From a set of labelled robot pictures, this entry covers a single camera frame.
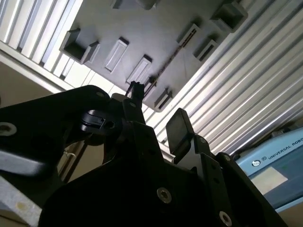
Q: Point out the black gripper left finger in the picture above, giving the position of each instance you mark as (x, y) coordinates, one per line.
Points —
(47, 123)

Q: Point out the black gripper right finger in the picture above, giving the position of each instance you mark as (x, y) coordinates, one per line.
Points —
(180, 132)

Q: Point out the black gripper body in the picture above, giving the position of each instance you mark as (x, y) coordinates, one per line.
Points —
(142, 198)

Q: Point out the green RAM stick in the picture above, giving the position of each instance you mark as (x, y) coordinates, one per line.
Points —
(183, 45)

